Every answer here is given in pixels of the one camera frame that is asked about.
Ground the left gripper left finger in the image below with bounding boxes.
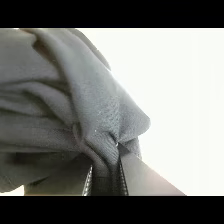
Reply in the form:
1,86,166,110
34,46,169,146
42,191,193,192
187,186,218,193
23,162,94,197

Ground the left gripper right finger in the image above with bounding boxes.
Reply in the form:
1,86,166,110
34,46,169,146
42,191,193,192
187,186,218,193
115,142,187,197

